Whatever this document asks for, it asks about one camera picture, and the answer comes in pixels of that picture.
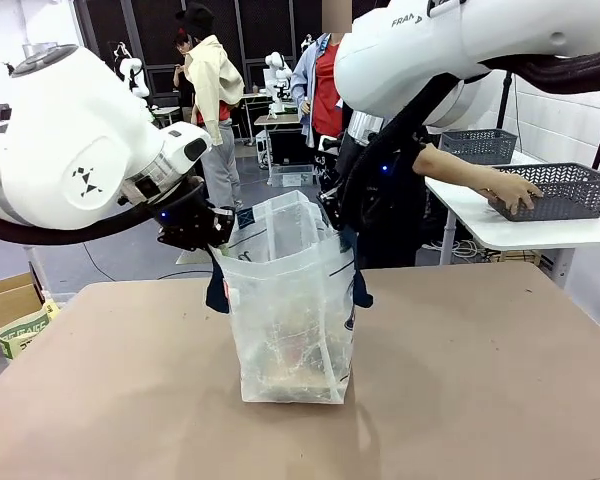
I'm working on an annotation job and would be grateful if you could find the black tripod stand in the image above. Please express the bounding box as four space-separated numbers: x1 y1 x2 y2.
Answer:
496 69 514 131

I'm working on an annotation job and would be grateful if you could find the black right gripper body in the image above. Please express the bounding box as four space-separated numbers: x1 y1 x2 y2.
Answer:
329 130 417 232

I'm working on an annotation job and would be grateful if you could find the person's left hand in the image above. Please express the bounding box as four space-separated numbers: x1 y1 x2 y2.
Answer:
486 173 545 217

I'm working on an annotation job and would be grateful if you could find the person's left forearm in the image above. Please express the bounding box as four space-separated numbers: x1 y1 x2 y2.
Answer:
411 143 502 195

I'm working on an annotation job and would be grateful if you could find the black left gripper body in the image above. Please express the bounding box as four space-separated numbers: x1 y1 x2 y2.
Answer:
148 181 238 252

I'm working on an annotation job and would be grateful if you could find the person in cream jacket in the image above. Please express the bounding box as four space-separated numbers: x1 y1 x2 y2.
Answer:
172 2 246 209

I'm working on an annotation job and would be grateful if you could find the small wooden background table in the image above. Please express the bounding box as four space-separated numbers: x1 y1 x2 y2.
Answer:
253 113 302 147

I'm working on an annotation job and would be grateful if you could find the person in red shirt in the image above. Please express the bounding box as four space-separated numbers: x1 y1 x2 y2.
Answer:
289 29 354 150

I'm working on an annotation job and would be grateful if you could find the clear plastic storage box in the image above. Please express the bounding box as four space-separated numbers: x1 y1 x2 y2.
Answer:
269 163 316 188

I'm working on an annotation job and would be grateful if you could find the white side table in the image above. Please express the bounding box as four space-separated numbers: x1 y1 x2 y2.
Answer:
423 148 600 289

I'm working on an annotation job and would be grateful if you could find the cardboard box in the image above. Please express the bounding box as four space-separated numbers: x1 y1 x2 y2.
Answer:
0 271 45 337

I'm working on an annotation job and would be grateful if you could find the black arm cable sleeve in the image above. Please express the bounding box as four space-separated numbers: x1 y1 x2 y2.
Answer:
0 183 207 247
337 43 600 211

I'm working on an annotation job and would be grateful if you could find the black left arm cable sleeve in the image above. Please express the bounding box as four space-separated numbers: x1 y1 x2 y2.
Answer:
0 183 207 247

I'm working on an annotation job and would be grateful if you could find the black right arm cable sleeve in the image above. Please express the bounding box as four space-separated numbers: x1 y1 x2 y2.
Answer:
337 43 600 211

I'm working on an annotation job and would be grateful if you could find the translucent white shopping bag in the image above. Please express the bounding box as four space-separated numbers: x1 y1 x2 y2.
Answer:
204 189 375 406

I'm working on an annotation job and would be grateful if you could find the green printed paper bag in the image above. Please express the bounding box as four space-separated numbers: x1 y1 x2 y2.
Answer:
0 298 62 360

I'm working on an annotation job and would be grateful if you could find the grey plastic basket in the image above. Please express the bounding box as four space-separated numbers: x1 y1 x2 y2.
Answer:
438 128 519 167
486 161 600 223

